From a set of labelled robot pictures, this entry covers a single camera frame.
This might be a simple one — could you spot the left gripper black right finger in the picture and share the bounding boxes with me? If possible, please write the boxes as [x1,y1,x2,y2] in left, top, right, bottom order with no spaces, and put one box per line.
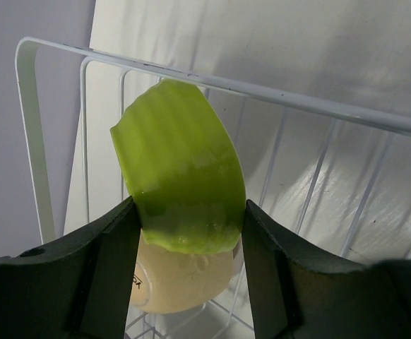
[242,201,411,338]

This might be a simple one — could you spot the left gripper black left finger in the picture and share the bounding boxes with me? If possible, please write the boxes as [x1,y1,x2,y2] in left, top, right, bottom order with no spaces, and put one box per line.
[0,198,141,338]

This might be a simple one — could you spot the tan wooden bowl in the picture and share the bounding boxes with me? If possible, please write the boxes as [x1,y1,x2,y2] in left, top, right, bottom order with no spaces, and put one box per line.
[130,237,234,314]

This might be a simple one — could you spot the green and white bowl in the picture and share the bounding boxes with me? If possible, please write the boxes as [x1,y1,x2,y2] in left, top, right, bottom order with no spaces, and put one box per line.
[110,79,246,254]

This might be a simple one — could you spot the clear wire dish rack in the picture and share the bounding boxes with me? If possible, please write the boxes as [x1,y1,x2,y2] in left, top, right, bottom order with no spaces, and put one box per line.
[15,37,411,338]

